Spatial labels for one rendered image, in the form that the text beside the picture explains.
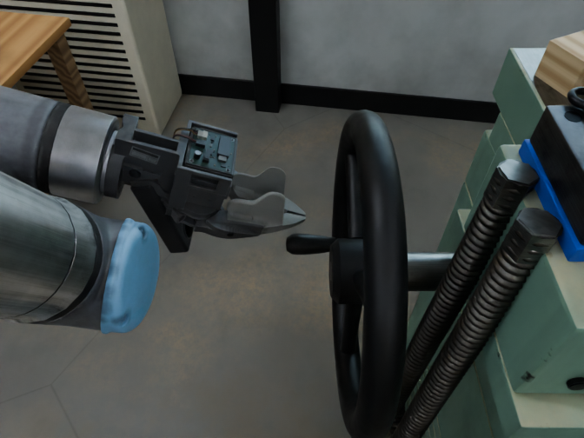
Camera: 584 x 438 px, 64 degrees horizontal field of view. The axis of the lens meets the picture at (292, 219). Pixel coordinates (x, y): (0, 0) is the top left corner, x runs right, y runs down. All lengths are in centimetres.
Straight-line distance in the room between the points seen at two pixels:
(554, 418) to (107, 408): 110
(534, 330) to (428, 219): 130
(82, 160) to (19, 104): 7
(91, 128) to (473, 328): 36
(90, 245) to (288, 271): 110
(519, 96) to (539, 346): 32
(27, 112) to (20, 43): 101
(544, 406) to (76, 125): 43
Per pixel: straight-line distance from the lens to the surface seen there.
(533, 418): 35
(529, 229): 29
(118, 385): 133
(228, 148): 48
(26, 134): 48
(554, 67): 54
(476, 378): 67
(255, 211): 50
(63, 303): 35
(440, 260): 44
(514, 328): 33
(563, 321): 28
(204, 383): 127
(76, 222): 35
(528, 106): 54
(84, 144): 47
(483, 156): 63
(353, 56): 186
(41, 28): 154
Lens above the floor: 117
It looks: 50 degrees down
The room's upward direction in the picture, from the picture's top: straight up
